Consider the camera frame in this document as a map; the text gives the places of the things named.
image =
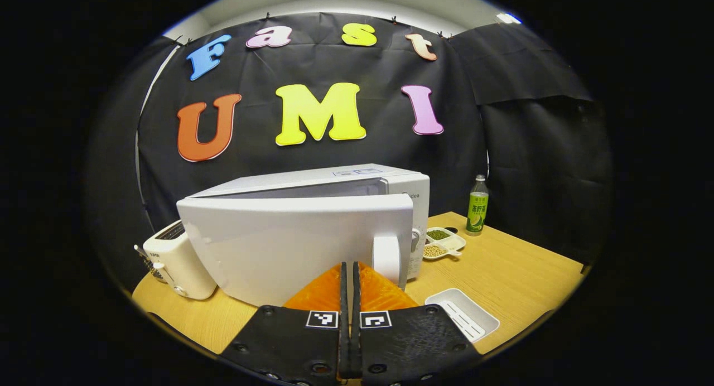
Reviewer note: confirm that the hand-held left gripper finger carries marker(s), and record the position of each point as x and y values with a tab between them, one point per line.
355	297
343	297

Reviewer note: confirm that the white microwave oven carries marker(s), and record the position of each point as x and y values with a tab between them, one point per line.
290	241

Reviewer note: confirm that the white sectioned dish of beans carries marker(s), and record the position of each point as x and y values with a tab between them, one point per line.
443	242

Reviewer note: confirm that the white rectangular tray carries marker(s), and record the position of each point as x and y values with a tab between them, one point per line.
463	313

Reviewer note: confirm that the green label drink bottle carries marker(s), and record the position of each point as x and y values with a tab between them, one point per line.
478	207

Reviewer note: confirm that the cream toaster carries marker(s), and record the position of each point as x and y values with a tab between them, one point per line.
184	257

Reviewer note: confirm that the rectangular ceiling light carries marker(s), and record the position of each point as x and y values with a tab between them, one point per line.
509	18

